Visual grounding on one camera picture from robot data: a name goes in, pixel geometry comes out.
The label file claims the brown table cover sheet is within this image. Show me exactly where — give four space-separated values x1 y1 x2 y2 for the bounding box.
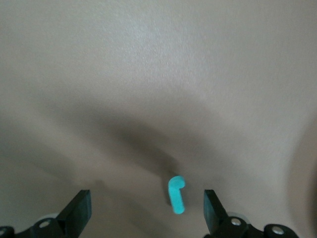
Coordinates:
0 0 317 238

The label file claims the teal letter j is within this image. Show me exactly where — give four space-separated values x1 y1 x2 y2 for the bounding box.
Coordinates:
167 175 186 215

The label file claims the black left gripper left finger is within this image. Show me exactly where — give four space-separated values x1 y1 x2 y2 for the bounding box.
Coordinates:
0 189 92 238

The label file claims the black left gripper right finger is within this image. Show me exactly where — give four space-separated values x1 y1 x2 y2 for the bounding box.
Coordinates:
203 189 300 238

